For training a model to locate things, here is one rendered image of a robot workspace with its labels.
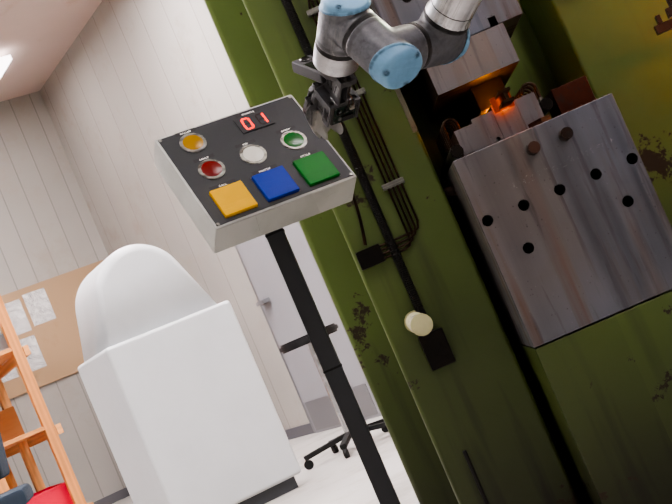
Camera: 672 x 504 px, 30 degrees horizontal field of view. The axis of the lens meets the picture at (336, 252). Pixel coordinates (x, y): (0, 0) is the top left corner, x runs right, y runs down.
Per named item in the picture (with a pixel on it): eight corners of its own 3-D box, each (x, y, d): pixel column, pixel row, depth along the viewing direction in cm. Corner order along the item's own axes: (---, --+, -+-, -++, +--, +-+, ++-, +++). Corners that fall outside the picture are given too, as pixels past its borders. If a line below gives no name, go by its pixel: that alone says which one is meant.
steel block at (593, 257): (695, 279, 272) (612, 92, 275) (534, 348, 273) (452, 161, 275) (641, 283, 328) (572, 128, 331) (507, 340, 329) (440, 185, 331)
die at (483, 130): (547, 122, 281) (532, 88, 281) (465, 158, 281) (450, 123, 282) (525, 146, 323) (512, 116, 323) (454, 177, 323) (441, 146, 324)
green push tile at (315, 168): (341, 173, 266) (322, 149, 269) (310, 184, 263) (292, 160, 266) (340, 178, 267) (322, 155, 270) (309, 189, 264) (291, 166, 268)
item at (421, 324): (439, 331, 249) (428, 307, 249) (414, 342, 249) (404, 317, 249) (430, 327, 293) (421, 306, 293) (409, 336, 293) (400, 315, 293)
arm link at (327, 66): (306, 37, 239) (348, 24, 243) (303, 56, 243) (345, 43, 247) (330, 66, 234) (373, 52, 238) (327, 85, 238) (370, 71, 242)
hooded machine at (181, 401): (262, 490, 692) (159, 247, 699) (313, 480, 635) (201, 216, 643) (144, 548, 654) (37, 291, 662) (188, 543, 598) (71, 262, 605)
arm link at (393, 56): (439, 44, 227) (394, 6, 232) (395, 55, 220) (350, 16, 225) (422, 86, 233) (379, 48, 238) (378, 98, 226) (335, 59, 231)
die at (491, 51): (520, 60, 282) (503, 22, 282) (438, 95, 282) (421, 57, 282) (501, 92, 324) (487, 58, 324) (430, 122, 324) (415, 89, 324)
